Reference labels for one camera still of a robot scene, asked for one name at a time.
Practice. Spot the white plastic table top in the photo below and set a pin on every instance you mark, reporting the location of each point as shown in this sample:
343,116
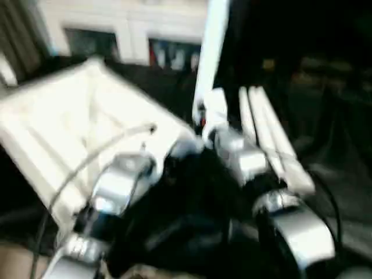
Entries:
75,122

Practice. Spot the white plastic table leg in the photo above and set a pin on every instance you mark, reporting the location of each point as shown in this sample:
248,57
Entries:
285,151
264,131
247,116
210,52

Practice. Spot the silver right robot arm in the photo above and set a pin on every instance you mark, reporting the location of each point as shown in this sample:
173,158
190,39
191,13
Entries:
296,226

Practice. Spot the black mat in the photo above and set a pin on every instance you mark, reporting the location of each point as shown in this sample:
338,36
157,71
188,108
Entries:
192,244

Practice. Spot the red bottle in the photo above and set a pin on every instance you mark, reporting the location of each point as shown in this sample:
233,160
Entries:
154,53

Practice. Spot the gold label plate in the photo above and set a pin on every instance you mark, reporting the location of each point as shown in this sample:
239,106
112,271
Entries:
268,64

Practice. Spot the white cabinet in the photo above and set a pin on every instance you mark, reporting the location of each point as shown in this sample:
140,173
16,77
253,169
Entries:
128,17

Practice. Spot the grey curtain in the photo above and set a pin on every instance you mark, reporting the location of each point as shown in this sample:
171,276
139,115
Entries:
17,29

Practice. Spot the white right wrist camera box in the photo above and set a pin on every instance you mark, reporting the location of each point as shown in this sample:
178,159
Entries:
215,110

